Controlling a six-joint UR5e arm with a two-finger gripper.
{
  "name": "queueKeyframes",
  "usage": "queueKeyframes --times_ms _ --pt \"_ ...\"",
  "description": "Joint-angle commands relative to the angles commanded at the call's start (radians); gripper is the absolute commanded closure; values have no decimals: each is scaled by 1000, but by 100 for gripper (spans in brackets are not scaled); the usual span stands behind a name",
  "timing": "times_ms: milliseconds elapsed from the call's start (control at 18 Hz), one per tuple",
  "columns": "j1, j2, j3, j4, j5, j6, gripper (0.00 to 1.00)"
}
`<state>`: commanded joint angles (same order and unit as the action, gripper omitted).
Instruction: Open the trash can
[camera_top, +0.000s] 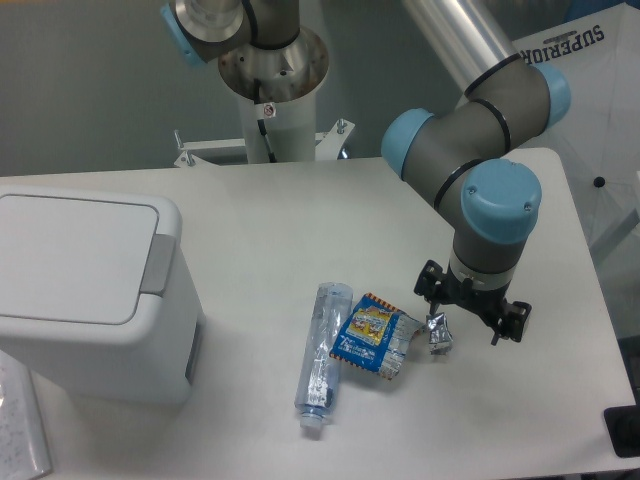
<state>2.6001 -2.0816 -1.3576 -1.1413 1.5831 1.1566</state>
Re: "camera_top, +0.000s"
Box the white paper sheet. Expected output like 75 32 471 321
1 352 52 479

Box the crumpled silver foil wrapper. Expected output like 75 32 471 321
426 312 453 355

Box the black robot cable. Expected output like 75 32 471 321
252 78 278 164

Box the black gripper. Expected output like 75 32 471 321
414 260 531 346

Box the white metal base frame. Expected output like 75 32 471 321
174 118 356 168

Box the black device at edge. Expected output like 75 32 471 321
603 405 639 458

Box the blue snack wrapper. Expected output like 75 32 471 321
330 292 426 380

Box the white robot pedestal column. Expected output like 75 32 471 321
236 93 316 164

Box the clear crushed plastic bottle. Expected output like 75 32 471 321
294 282 353 439

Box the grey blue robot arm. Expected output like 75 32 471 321
161 1 571 342

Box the white Superior umbrella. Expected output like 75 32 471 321
514 1 639 244

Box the white push-lid trash can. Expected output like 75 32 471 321
1 185 204 404

